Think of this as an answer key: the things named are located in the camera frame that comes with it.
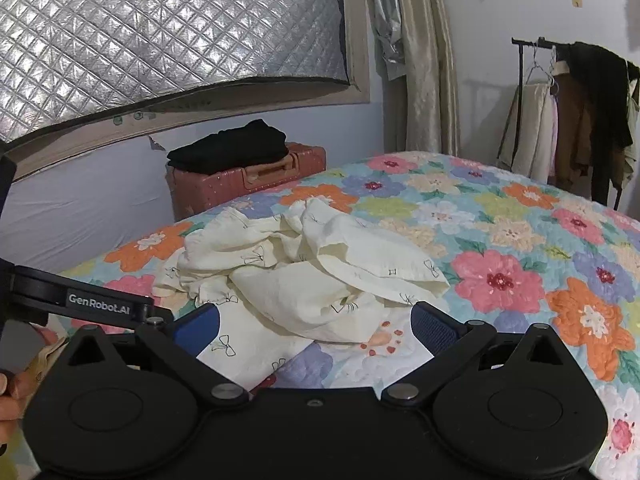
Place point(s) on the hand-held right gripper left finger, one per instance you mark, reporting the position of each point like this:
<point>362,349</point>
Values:
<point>202,324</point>

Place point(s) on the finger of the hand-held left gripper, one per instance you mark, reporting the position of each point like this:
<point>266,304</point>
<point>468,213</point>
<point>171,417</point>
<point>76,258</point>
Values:
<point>160,316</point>

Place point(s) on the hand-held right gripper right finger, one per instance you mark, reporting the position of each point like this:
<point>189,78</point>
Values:
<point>436,329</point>

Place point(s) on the cream bow-print garment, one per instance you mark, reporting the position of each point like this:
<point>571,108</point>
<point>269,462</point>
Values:
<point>280,290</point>

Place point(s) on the folded black clothes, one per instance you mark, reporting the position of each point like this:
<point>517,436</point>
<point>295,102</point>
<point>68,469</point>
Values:
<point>235,145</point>

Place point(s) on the black clothes rack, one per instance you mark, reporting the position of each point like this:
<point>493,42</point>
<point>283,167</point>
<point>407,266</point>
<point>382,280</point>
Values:
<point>542,41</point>

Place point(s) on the person's left hand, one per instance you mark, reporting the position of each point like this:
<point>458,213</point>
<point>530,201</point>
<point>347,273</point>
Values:
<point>12,395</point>

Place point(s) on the floral quilted blanket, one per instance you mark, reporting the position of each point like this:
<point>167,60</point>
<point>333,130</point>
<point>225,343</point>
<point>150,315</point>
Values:
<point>500,240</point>

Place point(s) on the pink suitcase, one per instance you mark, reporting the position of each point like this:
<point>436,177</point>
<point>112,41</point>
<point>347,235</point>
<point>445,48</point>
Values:
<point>215,190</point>

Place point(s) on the hanging cream garment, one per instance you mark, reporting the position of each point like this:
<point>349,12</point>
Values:
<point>525,130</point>

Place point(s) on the hanging pink garment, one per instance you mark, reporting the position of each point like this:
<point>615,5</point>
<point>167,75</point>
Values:
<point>553,130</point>

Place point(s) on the hanging brown garment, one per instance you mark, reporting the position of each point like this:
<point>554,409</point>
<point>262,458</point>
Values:
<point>575,125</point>

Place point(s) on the beige curtain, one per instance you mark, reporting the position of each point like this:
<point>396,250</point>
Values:
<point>425,60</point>

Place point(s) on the silver quilted window cover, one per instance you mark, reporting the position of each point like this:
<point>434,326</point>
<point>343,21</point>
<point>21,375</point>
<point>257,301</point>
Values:
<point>150,25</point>

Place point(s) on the silver grey curtain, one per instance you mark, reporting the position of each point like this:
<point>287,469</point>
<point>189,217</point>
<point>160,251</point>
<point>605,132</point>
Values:
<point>387,35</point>

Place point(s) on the beige window frame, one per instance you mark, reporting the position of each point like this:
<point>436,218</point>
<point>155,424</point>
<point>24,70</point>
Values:
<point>200,115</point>

